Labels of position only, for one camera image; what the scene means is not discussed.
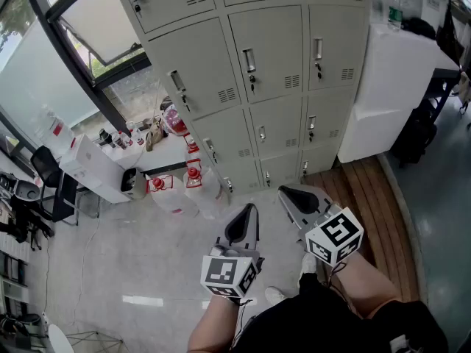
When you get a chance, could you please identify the person's black clothing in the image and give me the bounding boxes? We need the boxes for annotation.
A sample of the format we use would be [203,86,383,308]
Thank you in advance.
[230,269,449,353]

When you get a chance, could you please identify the white spray bottle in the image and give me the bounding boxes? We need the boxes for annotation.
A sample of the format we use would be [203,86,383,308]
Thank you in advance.
[126,121,145,146]

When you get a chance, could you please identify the grey metal locker cabinet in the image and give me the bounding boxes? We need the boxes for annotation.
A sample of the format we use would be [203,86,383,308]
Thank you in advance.
[110,0,372,202]

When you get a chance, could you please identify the person's right forearm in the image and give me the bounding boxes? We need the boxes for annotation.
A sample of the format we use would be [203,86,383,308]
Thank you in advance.
[329,250,403,320]

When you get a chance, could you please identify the black equipment pile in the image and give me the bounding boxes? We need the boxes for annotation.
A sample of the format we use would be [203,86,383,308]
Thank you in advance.
[0,173,56,253]

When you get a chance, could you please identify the black window frame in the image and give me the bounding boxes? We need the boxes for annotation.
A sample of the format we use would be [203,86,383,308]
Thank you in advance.
[0,0,154,154]

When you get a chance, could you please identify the large clear red-label jug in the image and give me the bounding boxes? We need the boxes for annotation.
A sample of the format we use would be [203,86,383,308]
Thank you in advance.
[35,103,77,160]

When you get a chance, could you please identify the beige cloth bag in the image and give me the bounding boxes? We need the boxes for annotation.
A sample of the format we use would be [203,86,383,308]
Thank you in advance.
[144,118,169,153]

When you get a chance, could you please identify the thin black cable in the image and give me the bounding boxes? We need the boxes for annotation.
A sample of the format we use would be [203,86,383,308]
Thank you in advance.
[230,296,255,349]
[326,260,360,315]

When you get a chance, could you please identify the black office chair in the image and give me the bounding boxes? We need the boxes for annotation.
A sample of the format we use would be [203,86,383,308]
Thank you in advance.
[29,144,100,227]

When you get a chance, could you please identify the clear water jug red handle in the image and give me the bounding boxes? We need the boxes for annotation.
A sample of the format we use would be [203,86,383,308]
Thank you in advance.
[146,174,200,219]
[183,166,226,221]
[183,133,203,168]

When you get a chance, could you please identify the white cardboard box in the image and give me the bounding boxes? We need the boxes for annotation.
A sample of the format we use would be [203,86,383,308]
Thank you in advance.
[58,133,132,204]

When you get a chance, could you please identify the dark desk frame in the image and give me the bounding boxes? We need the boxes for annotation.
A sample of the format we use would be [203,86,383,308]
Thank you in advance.
[414,66,463,124]

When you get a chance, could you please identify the green label water bottle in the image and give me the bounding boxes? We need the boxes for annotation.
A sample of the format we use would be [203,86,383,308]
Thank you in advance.
[387,0,405,33]

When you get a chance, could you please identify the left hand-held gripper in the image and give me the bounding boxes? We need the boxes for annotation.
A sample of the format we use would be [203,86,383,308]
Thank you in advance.
[200,203,266,300]

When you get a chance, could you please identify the grey trash bin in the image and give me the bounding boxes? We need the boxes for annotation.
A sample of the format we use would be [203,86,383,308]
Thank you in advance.
[120,166,149,201]

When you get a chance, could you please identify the locker door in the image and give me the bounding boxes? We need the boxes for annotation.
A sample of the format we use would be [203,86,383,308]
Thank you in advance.
[249,96,305,158]

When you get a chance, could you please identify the small red-label bottle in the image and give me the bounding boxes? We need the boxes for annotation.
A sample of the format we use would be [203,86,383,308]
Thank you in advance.
[112,129,129,150]

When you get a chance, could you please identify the person's left forearm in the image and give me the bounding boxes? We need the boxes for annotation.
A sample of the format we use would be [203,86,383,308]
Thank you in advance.
[186,295,246,353]

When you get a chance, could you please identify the clear water jug red label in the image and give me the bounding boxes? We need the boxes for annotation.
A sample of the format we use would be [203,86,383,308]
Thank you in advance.
[160,102,191,136]

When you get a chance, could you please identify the black backpack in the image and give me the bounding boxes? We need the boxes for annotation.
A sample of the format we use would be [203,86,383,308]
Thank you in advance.
[389,99,439,169]

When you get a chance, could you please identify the white window ledge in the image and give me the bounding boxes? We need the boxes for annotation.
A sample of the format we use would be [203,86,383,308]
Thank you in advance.
[99,130,191,176]

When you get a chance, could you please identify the hanging black bag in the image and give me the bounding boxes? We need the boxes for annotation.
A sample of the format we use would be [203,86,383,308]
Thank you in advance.
[436,0,467,68]

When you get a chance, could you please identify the white box-shaped counter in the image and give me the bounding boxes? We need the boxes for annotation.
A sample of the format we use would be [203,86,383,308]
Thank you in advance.
[337,22,461,164]

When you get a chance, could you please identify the small black bag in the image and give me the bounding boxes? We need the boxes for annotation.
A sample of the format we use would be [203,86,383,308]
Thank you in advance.
[400,15,438,40]

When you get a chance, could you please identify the white round table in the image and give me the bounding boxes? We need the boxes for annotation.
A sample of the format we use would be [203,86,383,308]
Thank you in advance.
[46,324,77,353]

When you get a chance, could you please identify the grey round appliance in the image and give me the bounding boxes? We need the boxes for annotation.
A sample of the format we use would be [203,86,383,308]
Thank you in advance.
[13,179,42,202]

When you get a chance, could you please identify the person's right white shoe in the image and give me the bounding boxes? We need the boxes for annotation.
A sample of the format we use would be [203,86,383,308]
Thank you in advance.
[297,252,318,290]

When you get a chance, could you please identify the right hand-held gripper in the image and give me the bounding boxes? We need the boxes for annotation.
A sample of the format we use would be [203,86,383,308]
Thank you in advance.
[278,183,365,269]

